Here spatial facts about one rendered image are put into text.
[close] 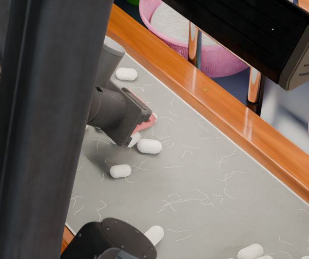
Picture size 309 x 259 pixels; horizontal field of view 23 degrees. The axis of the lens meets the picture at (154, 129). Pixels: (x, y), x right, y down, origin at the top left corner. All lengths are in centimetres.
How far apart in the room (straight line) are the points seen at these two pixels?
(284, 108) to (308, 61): 55
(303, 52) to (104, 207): 42
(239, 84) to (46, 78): 94
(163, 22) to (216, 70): 14
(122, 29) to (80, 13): 91
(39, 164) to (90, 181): 61
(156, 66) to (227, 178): 26
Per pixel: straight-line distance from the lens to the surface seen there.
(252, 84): 118
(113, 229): 65
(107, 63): 100
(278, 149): 114
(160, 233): 103
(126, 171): 111
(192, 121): 121
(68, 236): 104
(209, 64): 136
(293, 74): 80
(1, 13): 92
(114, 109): 107
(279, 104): 136
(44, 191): 53
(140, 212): 107
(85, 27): 46
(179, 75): 126
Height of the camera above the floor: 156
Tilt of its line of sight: 43 degrees down
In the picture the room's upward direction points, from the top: straight up
